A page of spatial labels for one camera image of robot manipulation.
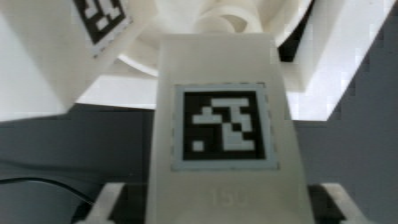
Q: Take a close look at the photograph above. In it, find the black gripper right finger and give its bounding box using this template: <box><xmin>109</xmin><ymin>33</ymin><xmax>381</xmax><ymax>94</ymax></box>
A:
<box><xmin>308</xmin><ymin>183</ymin><xmax>377</xmax><ymax>224</ymax></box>

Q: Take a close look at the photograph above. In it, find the white right fence rail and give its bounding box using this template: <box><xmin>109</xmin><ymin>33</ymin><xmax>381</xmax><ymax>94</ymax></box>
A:
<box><xmin>283</xmin><ymin>0</ymin><xmax>397</xmax><ymax>121</ymax></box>

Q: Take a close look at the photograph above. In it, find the white stool leg with tag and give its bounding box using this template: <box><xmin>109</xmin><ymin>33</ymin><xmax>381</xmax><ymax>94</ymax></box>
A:
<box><xmin>0</xmin><ymin>0</ymin><xmax>157</xmax><ymax>122</ymax></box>

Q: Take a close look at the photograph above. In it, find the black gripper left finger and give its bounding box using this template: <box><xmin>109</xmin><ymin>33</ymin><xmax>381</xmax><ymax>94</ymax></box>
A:
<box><xmin>77</xmin><ymin>182</ymin><xmax>148</xmax><ymax>224</ymax></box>

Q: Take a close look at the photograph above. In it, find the white front fence rail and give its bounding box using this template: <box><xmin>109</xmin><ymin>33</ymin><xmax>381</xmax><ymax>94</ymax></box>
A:
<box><xmin>77</xmin><ymin>74</ymin><xmax>158</xmax><ymax>110</ymax></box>

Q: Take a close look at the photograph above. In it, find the white stool leg block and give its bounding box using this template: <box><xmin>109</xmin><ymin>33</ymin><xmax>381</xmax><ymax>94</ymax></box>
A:
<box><xmin>146</xmin><ymin>34</ymin><xmax>315</xmax><ymax>224</ymax></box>

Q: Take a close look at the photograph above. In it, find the white fence rail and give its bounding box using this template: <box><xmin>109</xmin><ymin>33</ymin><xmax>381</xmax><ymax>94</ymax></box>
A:
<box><xmin>283</xmin><ymin>0</ymin><xmax>397</xmax><ymax>121</ymax></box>
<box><xmin>77</xmin><ymin>74</ymin><xmax>158</xmax><ymax>110</ymax></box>

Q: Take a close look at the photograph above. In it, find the white round stool seat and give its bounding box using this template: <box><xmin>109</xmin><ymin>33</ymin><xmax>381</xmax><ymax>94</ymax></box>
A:
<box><xmin>119</xmin><ymin>0</ymin><xmax>313</xmax><ymax>76</ymax></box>

